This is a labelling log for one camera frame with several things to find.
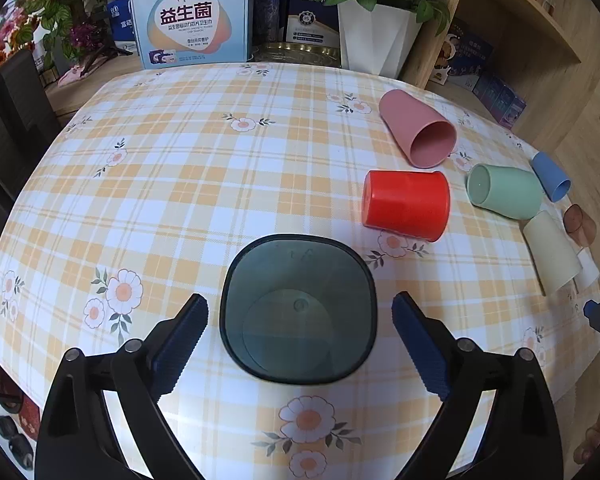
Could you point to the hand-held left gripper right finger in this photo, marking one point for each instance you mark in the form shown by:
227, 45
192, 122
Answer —
420, 345

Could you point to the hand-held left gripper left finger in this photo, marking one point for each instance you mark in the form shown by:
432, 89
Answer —
180, 350

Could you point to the dark transparent square cup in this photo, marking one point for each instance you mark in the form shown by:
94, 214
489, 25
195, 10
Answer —
300, 310

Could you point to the white plastic cup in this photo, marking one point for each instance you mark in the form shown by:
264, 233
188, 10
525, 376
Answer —
590, 270

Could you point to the cream plastic cup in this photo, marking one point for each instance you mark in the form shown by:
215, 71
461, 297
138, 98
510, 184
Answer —
550, 255

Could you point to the brown transparent cup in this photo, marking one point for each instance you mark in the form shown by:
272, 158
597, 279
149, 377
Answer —
577, 222

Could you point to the red plastic cup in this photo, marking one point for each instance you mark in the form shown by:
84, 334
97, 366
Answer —
405, 205

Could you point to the blue plastic cup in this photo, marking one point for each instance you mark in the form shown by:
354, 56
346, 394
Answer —
550, 175

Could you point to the green plastic cup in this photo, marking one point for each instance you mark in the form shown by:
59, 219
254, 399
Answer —
510, 192

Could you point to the pink plastic cup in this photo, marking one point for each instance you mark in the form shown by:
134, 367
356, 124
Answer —
405, 115

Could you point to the checked floral tablecloth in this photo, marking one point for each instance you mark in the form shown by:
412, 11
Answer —
180, 185

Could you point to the dark blue small box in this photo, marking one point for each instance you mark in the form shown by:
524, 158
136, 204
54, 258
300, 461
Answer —
500, 100

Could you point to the black chair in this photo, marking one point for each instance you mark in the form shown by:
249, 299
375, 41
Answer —
10, 120

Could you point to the blue cartoon print box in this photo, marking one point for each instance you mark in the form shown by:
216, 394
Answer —
470, 55

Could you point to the wooden shelf unit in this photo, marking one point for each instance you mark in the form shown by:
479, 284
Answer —
530, 25

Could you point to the white faceted flower pot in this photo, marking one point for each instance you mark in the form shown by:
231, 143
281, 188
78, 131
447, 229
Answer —
375, 35

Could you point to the gold metal tray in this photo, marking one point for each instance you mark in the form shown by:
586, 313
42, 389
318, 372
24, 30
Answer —
290, 52

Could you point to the light blue printed box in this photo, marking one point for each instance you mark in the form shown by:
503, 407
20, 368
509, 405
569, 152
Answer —
190, 20

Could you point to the blue and white box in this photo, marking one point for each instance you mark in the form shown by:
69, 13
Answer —
120, 25

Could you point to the dark blue emblem box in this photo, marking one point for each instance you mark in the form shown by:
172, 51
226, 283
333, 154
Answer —
310, 20

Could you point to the dark blue patterned tube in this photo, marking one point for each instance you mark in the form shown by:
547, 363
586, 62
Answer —
267, 17

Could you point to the pink flower plant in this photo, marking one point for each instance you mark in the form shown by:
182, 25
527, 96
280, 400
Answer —
55, 0

